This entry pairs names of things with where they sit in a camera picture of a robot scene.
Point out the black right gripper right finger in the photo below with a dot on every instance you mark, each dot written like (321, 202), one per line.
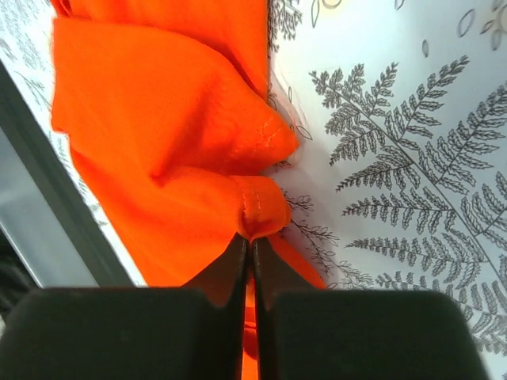
(307, 333)

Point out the floral patterned table mat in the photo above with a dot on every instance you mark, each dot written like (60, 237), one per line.
(400, 179)

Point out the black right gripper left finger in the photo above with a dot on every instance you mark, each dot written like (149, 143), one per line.
(189, 332)

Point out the black table edge frame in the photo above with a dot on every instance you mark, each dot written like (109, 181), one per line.
(48, 235)

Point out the orange t-shirt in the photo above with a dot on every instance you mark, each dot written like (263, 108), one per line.
(166, 108)

